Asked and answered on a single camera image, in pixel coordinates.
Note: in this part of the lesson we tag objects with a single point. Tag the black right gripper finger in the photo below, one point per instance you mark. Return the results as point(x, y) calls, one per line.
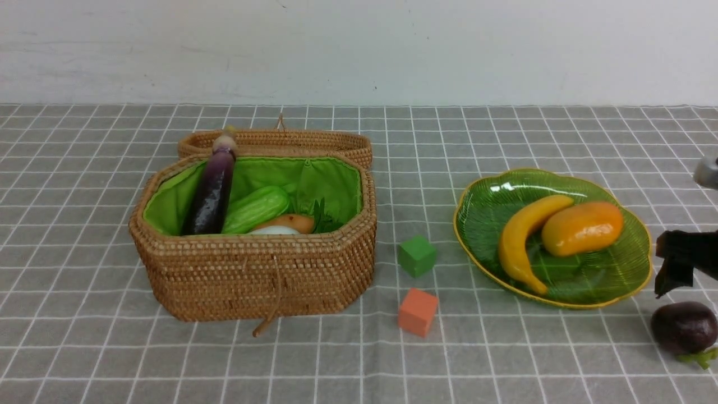
point(683, 253)

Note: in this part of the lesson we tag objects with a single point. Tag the orange yellow mango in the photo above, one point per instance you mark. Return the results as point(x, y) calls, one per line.
point(582, 228)

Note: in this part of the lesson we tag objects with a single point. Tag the yellow banana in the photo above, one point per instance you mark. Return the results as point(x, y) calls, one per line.
point(525, 222)

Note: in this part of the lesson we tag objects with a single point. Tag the brown potato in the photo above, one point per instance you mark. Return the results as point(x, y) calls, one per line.
point(301, 223)

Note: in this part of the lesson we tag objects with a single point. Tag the white radish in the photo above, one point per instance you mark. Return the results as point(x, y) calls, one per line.
point(274, 230)

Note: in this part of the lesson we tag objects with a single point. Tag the green cucumber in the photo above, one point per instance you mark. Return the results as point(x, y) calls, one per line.
point(258, 207)

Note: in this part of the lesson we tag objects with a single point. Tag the purple eggplant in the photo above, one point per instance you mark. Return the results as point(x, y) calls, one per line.
point(208, 209)

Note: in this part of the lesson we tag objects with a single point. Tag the dark purple mangosteen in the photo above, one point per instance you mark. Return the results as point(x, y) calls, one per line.
point(687, 330)

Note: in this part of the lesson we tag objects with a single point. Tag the green glass plate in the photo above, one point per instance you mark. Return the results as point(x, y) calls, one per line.
point(586, 281)

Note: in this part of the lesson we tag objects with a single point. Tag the green foam block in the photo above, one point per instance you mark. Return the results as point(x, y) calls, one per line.
point(417, 256)

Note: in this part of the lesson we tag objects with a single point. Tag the orange foam block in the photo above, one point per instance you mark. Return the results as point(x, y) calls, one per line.
point(417, 312)

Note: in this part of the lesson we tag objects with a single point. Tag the woven wicker basket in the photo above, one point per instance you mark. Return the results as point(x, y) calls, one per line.
point(231, 277)

